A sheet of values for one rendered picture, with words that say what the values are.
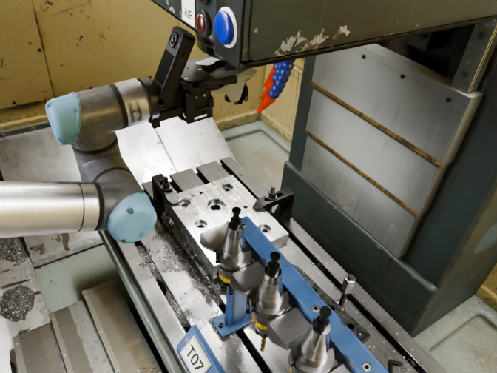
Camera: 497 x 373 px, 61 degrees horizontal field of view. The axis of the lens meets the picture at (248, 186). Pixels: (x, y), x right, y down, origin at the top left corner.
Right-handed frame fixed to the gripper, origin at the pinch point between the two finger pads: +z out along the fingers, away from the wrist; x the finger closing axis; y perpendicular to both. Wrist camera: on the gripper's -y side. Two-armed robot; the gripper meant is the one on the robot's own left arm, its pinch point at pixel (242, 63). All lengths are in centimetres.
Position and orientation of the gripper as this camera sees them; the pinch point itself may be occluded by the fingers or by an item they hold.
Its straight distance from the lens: 82.8
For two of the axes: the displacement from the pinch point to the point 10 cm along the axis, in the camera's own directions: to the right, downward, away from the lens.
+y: -0.2, 7.6, 6.5
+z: 8.4, -3.3, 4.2
